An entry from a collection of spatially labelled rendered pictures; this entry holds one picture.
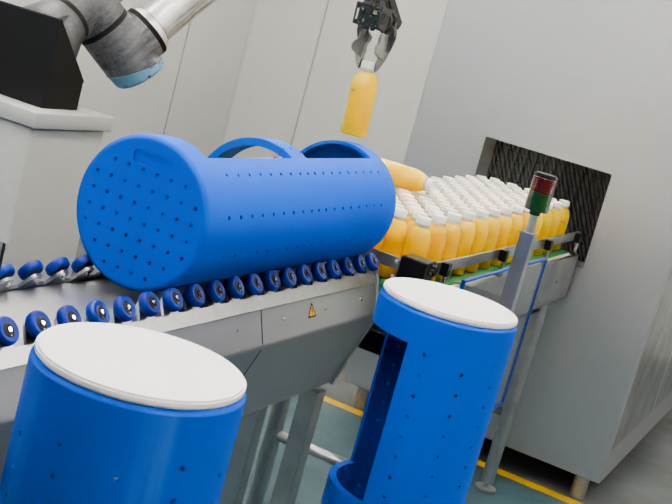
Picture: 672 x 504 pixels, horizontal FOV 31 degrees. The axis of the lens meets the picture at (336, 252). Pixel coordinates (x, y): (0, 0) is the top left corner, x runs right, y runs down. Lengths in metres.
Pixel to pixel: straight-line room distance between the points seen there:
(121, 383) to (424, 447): 1.00
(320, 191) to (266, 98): 5.40
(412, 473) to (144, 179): 0.77
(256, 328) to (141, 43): 1.14
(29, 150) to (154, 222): 0.97
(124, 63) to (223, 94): 4.61
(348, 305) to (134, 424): 1.45
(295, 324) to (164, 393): 1.15
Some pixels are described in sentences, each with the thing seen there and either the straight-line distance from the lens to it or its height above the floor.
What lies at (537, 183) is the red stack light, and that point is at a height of 1.23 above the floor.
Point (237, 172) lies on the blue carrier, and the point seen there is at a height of 1.20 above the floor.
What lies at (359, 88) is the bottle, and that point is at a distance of 2.96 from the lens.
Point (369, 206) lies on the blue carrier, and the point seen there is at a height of 1.12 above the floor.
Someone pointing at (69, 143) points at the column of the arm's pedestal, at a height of 1.02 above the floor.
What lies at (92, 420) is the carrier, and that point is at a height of 0.99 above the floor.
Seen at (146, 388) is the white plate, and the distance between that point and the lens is 1.51.
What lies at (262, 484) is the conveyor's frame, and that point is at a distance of 3.67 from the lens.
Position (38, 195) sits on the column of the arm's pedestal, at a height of 0.88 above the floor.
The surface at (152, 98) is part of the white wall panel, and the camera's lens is 7.30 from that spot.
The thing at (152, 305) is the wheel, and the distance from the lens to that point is 2.14.
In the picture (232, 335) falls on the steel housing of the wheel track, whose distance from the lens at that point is 2.40.
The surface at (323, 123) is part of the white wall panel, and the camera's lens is 7.74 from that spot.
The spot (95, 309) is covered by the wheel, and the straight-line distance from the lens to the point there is 2.01.
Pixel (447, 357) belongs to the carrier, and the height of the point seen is 0.96.
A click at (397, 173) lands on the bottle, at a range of 3.54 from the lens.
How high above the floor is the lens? 1.54
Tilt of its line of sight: 11 degrees down
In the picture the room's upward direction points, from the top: 15 degrees clockwise
